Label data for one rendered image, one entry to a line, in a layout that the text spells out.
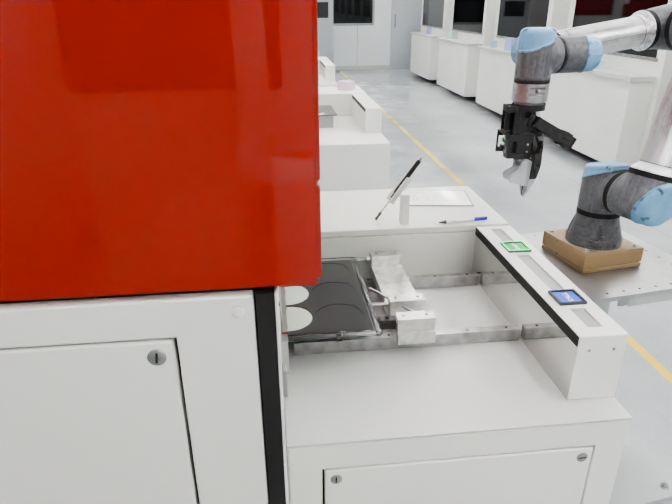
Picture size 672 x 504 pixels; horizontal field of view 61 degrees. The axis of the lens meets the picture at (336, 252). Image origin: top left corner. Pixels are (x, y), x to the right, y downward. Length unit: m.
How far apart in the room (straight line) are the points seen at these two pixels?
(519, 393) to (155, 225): 0.80
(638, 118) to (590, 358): 4.87
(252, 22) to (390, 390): 0.78
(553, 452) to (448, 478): 0.20
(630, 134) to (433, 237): 4.51
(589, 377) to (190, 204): 0.83
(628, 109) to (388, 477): 5.06
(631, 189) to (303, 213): 1.15
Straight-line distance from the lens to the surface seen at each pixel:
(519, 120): 1.33
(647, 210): 1.59
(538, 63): 1.31
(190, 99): 0.57
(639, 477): 2.34
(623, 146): 5.92
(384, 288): 1.37
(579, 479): 1.25
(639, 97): 5.88
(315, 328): 1.17
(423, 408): 1.10
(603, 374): 1.19
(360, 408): 1.09
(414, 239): 1.53
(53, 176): 0.62
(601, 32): 1.58
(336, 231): 1.48
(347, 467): 1.07
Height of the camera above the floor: 1.51
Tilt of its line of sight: 24 degrees down
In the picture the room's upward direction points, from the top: straight up
